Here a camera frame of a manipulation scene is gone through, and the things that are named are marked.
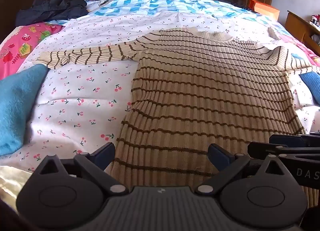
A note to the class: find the cream satin cloth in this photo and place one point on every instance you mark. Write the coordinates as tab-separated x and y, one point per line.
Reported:
12	181

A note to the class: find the pink cartoon-print pillow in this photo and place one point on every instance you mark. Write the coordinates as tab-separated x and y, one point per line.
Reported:
15	45

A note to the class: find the blue fleece cloth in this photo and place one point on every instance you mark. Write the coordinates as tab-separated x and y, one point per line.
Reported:
312	85
15	106

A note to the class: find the pink printed bedding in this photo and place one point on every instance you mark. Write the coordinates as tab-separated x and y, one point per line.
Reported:
311	54

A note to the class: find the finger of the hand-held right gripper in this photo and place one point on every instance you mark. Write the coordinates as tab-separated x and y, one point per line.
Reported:
285	139
265	149

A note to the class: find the white cherry-print bed sheet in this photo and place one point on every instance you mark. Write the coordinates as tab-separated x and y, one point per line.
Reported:
82	96

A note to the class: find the blue white checked quilt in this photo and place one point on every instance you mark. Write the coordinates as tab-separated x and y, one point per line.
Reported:
140	5

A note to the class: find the beige brown-striped knit sweater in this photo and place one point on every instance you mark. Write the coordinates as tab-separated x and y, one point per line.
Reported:
200	90

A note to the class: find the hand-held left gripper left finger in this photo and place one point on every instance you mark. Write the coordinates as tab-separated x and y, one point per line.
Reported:
106	156

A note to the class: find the wooden bedside cabinet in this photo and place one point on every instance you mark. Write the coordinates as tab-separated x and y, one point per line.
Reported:
297	25

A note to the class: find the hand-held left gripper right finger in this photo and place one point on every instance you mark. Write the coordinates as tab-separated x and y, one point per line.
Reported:
220	157

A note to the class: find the dark navy jacket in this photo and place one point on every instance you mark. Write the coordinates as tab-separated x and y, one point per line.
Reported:
50	8

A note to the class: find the orange box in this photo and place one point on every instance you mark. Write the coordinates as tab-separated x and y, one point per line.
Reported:
267	8

